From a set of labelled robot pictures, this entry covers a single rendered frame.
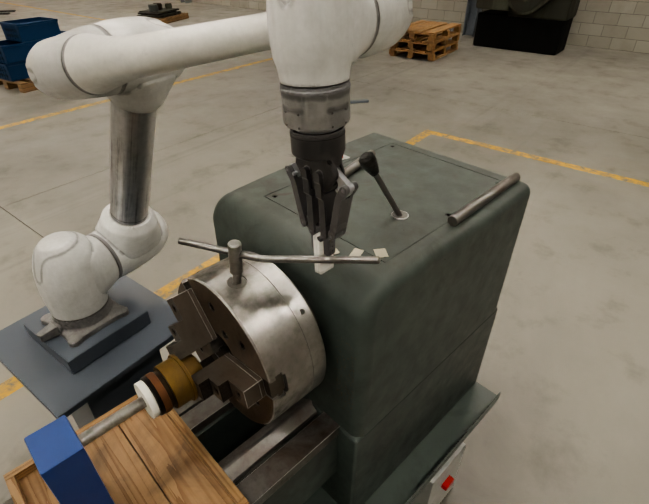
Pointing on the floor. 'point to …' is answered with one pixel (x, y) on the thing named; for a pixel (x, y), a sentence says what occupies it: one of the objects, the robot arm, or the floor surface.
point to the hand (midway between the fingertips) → (324, 251)
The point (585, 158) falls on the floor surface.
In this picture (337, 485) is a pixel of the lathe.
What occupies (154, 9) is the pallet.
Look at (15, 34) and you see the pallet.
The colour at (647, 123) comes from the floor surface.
